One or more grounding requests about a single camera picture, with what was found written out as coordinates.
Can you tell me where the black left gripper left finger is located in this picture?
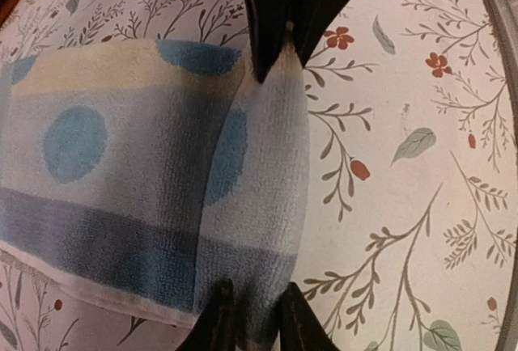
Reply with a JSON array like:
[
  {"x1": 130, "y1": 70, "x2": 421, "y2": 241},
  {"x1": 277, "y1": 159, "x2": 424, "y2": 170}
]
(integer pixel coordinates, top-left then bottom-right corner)
[{"x1": 177, "y1": 279, "x2": 236, "y2": 351}]

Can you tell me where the front aluminium rail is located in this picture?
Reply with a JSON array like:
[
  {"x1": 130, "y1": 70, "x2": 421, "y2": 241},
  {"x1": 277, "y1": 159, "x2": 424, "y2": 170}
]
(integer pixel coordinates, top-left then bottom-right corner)
[{"x1": 465, "y1": 0, "x2": 518, "y2": 351}]

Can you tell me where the floral tablecloth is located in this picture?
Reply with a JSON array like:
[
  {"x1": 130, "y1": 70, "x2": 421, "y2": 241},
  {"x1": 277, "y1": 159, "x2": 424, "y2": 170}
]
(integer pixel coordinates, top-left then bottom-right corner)
[{"x1": 1, "y1": 0, "x2": 517, "y2": 350}]

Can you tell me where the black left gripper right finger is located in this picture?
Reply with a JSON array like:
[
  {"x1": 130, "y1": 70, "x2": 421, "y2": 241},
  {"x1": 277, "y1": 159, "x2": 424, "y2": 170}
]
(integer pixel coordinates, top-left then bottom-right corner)
[{"x1": 279, "y1": 282, "x2": 339, "y2": 351}]

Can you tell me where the blue orange patterned towel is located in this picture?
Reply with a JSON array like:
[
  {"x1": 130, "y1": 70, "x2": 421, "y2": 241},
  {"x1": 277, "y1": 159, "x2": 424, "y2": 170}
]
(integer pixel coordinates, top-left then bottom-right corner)
[{"x1": 1, "y1": 39, "x2": 309, "y2": 350}]

